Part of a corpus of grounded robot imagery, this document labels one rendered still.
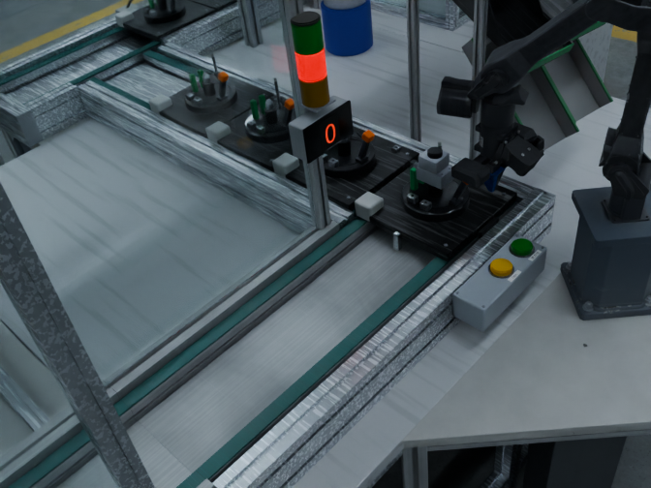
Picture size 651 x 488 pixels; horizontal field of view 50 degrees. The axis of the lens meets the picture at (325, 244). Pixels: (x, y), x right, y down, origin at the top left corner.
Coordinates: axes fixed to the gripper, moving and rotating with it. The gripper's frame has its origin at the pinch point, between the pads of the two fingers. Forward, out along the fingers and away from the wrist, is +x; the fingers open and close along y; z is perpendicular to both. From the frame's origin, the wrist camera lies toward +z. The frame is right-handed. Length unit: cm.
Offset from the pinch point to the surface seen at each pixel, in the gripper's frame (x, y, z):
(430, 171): 3.3, -2.4, -12.6
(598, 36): 59, 171, -62
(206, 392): 18, -61, -15
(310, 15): -32.2, -18.6, -24.9
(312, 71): -23.8, -21.0, -23.3
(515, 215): 12.9, 6.6, 2.0
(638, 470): 108, 34, 34
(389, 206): 12.3, -7.5, -19.3
